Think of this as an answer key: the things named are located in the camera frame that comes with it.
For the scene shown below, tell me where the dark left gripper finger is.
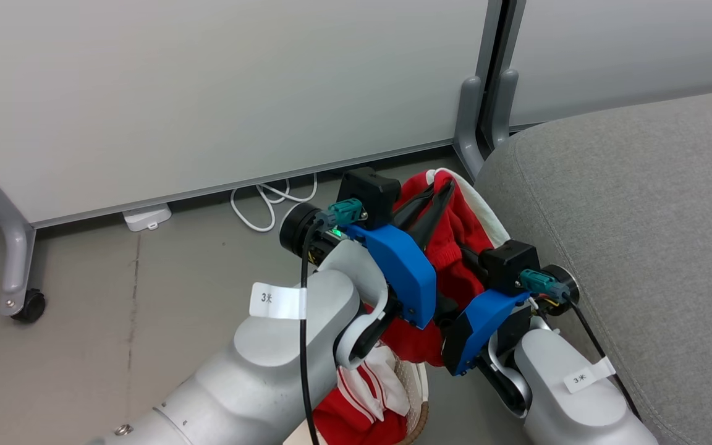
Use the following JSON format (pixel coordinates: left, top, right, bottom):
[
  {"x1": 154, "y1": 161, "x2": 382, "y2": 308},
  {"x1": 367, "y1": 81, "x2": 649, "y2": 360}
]
[
  {"x1": 410, "y1": 179, "x2": 457, "y2": 251},
  {"x1": 392, "y1": 185, "x2": 438, "y2": 231}
]

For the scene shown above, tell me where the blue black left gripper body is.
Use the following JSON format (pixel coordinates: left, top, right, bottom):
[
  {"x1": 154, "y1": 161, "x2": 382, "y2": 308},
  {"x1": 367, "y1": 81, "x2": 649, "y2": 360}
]
[{"x1": 344, "y1": 222, "x2": 438, "y2": 330}]

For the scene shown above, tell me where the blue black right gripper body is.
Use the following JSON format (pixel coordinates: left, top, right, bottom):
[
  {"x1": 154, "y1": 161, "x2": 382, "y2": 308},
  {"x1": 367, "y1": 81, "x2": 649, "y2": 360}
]
[{"x1": 441, "y1": 289, "x2": 533, "y2": 376}]

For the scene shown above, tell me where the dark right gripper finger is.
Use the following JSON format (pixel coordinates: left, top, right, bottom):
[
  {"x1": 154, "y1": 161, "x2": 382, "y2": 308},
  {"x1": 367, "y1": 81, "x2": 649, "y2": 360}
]
[{"x1": 459, "y1": 245, "x2": 486, "y2": 274}]

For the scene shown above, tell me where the red and white clothing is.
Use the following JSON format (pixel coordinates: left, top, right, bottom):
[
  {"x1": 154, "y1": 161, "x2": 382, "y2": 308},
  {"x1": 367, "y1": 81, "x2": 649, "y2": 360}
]
[{"x1": 313, "y1": 168, "x2": 511, "y2": 445}]

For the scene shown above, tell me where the grey fabric sofa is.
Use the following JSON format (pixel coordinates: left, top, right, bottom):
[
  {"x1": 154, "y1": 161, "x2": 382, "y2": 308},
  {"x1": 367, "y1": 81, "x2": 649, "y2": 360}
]
[{"x1": 473, "y1": 87, "x2": 712, "y2": 445}]

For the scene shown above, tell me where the wide white partition panel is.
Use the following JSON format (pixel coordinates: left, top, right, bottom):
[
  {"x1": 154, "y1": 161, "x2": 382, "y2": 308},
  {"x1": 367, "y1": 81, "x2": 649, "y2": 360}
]
[{"x1": 0, "y1": 0, "x2": 505, "y2": 229}]

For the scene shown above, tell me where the narrow white partition panel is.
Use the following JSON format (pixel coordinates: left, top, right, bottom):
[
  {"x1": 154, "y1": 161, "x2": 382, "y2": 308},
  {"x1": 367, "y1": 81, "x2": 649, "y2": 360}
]
[{"x1": 507, "y1": 0, "x2": 712, "y2": 130}]

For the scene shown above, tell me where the white power adapter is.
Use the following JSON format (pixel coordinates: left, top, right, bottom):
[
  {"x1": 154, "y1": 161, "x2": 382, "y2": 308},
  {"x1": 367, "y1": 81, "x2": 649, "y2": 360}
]
[{"x1": 122, "y1": 203, "x2": 172, "y2": 232}]

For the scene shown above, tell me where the black caster wheel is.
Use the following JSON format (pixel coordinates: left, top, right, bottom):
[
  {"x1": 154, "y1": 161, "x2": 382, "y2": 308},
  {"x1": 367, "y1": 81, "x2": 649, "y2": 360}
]
[{"x1": 10, "y1": 287, "x2": 46, "y2": 323}]

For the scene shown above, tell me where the teal left cable connector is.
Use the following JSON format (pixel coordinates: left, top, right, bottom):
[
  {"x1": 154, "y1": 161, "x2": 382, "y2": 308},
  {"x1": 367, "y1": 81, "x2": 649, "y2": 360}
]
[{"x1": 316, "y1": 198, "x2": 367, "y2": 229}]

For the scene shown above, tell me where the teal cable connector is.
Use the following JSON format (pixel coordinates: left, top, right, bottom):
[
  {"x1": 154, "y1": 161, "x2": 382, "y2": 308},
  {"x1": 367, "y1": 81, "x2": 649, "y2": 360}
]
[
  {"x1": 519, "y1": 269, "x2": 571, "y2": 305},
  {"x1": 316, "y1": 198, "x2": 367, "y2": 229}
]

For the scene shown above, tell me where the teal right cable connector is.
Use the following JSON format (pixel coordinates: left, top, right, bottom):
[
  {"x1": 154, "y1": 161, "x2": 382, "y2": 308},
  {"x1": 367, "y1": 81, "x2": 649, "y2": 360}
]
[{"x1": 519, "y1": 269, "x2": 571, "y2": 305}]

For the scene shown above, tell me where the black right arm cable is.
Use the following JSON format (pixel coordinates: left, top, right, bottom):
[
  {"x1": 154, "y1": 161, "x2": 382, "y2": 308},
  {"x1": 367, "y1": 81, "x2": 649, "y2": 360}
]
[{"x1": 566, "y1": 295, "x2": 642, "y2": 422}]

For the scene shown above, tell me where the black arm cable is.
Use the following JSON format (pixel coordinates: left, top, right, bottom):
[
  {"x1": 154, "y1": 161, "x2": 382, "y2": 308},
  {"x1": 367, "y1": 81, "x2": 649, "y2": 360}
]
[
  {"x1": 566, "y1": 295, "x2": 642, "y2": 422},
  {"x1": 299, "y1": 216, "x2": 332, "y2": 445}
]

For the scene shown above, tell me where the white paper cable tag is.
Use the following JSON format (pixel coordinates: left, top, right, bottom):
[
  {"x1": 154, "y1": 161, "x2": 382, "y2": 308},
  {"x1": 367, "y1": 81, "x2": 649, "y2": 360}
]
[
  {"x1": 250, "y1": 282, "x2": 307, "y2": 320},
  {"x1": 563, "y1": 357, "x2": 616, "y2": 394}
]

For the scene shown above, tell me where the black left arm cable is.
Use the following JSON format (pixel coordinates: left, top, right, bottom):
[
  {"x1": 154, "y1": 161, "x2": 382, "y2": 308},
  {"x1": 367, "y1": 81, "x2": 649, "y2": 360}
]
[{"x1": 299, "y1": 216, "x2": 332, "y2": 445}]

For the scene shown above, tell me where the white coiled floor cable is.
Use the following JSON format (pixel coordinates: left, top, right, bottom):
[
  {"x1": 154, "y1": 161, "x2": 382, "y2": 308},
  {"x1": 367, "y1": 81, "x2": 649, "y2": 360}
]
[{"x1": 230, "y1": 173, "x2": 318, "y2": 233}]

